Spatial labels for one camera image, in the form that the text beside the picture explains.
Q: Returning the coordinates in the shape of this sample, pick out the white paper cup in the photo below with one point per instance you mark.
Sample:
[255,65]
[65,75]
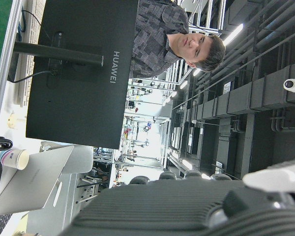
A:
[14,158]

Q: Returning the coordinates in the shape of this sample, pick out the black monitor stand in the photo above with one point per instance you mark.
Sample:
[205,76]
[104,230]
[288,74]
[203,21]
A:
[64,52]

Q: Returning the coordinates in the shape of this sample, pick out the black Huawei monitor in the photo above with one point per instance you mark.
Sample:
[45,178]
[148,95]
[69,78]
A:
[88,110]

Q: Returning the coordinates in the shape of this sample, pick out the person in patterned shirt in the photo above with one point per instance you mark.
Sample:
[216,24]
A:
[152,37]

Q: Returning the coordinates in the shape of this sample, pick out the black keyboard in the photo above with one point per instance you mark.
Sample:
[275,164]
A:
[1,222]

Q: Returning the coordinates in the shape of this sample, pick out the small cream figurine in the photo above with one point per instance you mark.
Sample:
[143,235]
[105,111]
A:
[13,121]

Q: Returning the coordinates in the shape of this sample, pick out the long ceiling light tube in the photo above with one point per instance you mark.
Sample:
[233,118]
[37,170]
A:
[233,34]

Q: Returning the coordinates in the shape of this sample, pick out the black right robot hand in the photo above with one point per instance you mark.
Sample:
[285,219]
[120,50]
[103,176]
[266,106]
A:
[162,211]

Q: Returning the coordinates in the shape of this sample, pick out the silver laptop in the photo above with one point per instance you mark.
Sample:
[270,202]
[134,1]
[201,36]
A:
[34,179]

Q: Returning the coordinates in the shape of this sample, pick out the white keyboard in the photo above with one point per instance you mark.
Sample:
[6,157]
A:
[27,83]

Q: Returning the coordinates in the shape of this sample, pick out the white security camera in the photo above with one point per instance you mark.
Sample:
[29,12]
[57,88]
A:
[292,84]

